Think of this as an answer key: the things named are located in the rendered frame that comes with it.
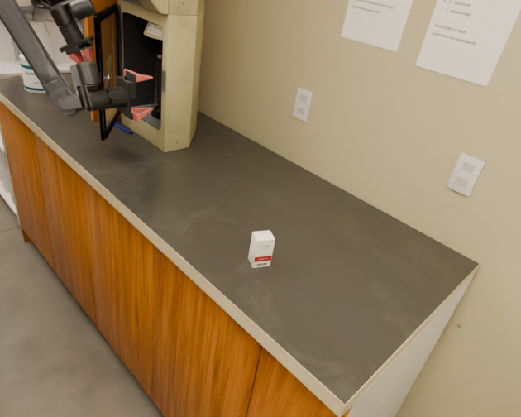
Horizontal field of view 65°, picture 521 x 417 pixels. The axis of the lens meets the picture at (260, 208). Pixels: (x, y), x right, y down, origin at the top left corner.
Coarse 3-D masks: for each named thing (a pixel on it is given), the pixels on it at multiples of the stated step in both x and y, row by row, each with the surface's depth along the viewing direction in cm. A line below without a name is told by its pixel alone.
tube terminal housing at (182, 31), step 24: (120, 0) 143; (192, 0) 130; (168, 24) 128; (192, 24) 134; (168, 48) 132; (192, 48) 138; (168, 72) 136; (192, 72) 142; (168, 96) 140; (192, 96) 148; (168, 120) 145; (192, 120) 157; (168, 144) 150
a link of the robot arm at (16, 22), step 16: (0, 0) 101; (0, 16) 102; (16, 16) 103; (16, 32) 103; (32, 32) 105; (32, 48) 105; (32, 64) 106; (48, 64) 107; (48, 80) 107; (64, 80) 108; (48, 96) 107; (64, 96) 108; (64, 112) 109
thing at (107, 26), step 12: (96, 24) 119; (108, 24) 134; (96, 36) 121; (108, 36) 135; (96, 48) 123; (108, 48) 136; (96, 60) 125; (108, 60) 138; (108, 72) 139; (108, 120) 144
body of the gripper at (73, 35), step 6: (72, 24) 126; (60, 30) 126; (66, 30) 126; (72, 30) 127; (78, 30) 128; (66, 36) 127; (72, 36) 127; (78, 36) 128; (90, 36) 130; (66, 42) 129; (72, 42) 128; (78, 42) 128; (84, 42) 129; (60, 48) 128
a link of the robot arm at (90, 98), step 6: (84, 84) 109; (90, 84) 110; (96, 84) 112; (84, 90) 110; (90, 90) 111; (96, 90) 112; (102, 90) 112; (84, 96) 111; (90, 96) 110; (96, 96) 111; (102, 96) 112; (84, 102) 111; (90, 102) 110; (96, 102) 111; (102, 102) 112; (108, 102) 114; (90, 108) 112; (96, 108) 112; (102, 108) 114
